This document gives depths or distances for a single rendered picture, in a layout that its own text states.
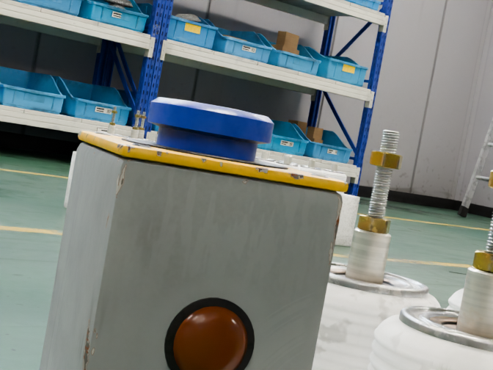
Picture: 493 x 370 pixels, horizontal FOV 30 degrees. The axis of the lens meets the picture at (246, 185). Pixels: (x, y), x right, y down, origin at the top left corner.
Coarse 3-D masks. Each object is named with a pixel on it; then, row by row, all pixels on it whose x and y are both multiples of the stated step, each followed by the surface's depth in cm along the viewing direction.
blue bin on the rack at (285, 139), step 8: (272, 120) 642; (280, 128) 634; (288, 128) 627; (272, 136) 590; (280, 136) 594; (288, 136) 626; (296, 136) 619; (264, 144) 590; (272, 144) 592; (280, 144) 596; (288, 144) 600; (296, 144) 605; (304, 144) 609; (280, 152) 599; (288, 152) 603; (296, 152) 606
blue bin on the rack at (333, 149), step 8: (296, 128) 632; (304, 136) 624; (328, 136) 659; (336, 136) 653; (312, 144) 619; (320, 144) 618; (328, 144) 658; (336, 144) 651; (304, 152) 625; (312, 152) 619; (320, 152) 621; (328, 152) 625; (336, 152) 630; (344, 152) 635; (328, 160) 628; (336, 160) 633; (344, 160) 637
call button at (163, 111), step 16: (160, 112) 28; (176, 112) 28; (192, 112) 27; (208, 112) 27; (224, 112) 27; (240, 112) 28; (160, 128) 29; (176, 128) 28; (192, 128) 27; (208, 128) 27; (224, 128) 28; (240, 128) 28; (256, 128) 28; (272, 128) 29; (160, 144) 29; (176, 144) 28; (192, 144) 28; (208, 144) 28; (224, 144) 28; (240, 144) 28; (256, 144) 29
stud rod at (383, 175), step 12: (384, 132) 53; (396, 132) 53; (384, 144) 53; (396, 144) 53; (384, 168) 53; (384, 180) 53; (384, 192) 53; (372, 204) 53; (384, 204) 53; (372, 216) 53
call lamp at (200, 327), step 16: (192, 320) 26; (208, 320) 26; (224, 320) 26; (240, 320) 27; (176, 336) 26; (192, 336) 26; (208, 336) 26; (224, 336) 26; (240, 336) 26; (176, 352) 26; (192, 352) 26; (208, 352) 26; (224, 352) 26; (240, 352) 27; (192, 368) 26; (208, 368) 26; (224, 368) 26
